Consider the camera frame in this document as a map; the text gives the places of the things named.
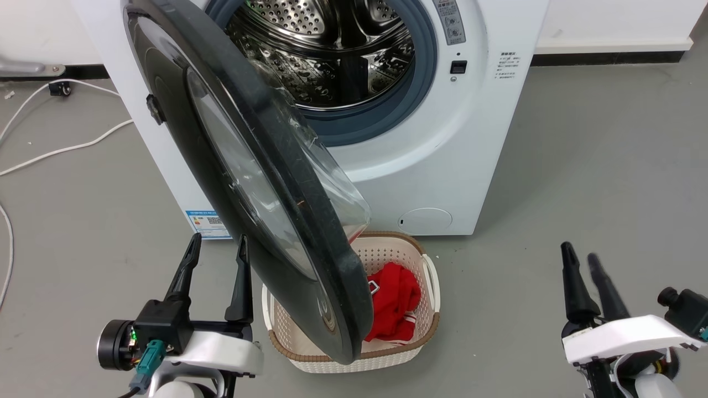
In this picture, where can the grey metal bracket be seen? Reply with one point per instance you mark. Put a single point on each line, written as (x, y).
(27, 68)

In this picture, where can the round white filter cover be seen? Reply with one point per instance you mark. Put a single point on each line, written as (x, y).
(426, 220)

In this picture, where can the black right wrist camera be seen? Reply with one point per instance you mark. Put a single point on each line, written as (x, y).
(688, 312)

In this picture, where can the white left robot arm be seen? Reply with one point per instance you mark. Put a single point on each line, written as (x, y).
(182, 389)

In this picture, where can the grey instruction sticker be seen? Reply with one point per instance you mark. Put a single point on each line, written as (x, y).
(452, 22)

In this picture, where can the red garment with white trim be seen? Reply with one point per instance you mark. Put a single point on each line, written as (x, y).
(392, 301)

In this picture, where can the blue energy label sticker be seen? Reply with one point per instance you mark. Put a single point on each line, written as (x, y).
(206, 224)

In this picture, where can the white washing machine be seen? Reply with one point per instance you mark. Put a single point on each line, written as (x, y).
(442, 149)

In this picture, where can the black plug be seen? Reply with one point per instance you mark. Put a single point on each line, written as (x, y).
(60, 88)

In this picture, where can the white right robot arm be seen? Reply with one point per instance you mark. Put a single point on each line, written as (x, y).
(658, 388)

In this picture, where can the cream woven laundry basket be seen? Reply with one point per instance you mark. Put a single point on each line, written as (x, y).
(404, 354)

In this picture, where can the grey-blue rubber door gasket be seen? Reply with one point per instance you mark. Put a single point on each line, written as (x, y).
(409, 105)

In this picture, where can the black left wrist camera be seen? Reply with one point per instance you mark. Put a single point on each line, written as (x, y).
(160, 326)

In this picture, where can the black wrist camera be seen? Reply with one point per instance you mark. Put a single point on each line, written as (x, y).
(688, 312)
(160, 326)

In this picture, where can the black door latch socket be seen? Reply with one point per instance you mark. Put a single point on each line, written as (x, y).
(458, 67)

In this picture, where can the black round washing machine door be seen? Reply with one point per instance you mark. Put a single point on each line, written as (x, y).
(260, 182)

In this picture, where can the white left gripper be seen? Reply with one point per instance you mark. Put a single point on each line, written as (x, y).
(221, 351)

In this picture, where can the stainless steel washer drum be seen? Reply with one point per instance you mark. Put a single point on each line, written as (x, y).
(332, 50)

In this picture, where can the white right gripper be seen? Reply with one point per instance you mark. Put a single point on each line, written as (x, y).
(619, 338)

